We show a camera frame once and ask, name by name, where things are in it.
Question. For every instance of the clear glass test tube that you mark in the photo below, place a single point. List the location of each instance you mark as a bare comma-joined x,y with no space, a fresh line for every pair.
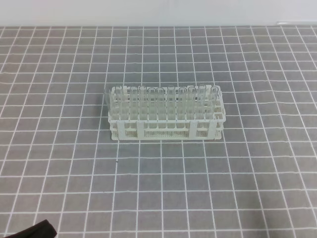
213,99

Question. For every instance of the clear test tube in rack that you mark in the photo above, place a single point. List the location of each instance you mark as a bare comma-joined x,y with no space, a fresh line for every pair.
108,100
122,99
161,103
182,97
201,101
171,103
143,104
191,94

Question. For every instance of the white plastic test tube rack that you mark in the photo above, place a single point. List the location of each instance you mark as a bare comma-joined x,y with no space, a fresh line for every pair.
154,129

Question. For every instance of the grey checkered tablecloth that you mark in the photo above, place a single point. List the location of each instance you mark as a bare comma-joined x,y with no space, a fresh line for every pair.
59,163

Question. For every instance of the dark object bottom left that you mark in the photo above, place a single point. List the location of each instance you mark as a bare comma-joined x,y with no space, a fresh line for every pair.
43,229

